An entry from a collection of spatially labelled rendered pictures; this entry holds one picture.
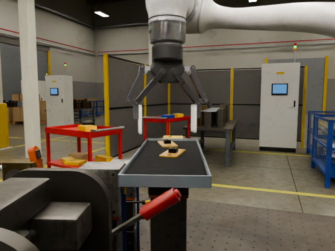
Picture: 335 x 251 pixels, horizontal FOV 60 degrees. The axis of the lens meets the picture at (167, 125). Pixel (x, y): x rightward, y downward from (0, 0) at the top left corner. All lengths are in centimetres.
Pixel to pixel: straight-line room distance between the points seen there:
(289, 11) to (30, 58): 432
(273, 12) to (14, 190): 62
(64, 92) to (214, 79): 552
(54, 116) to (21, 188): 1095
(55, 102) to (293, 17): 1071
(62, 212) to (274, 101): 677
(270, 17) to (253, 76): 711
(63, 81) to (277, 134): 737
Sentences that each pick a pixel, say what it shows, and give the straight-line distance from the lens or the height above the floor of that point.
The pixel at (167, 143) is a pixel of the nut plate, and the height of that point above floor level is 116.
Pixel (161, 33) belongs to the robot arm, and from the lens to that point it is 69.
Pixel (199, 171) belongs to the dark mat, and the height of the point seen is 116.
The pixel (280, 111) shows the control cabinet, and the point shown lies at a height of 93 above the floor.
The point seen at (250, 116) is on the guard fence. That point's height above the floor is 73.
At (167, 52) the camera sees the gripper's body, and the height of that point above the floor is 138.
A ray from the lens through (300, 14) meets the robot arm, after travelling 70.
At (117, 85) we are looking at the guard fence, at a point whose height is 146.
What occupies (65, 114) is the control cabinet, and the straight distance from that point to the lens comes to 1101.
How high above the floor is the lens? 128
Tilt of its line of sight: 6 degrees down
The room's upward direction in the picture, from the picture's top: straight up
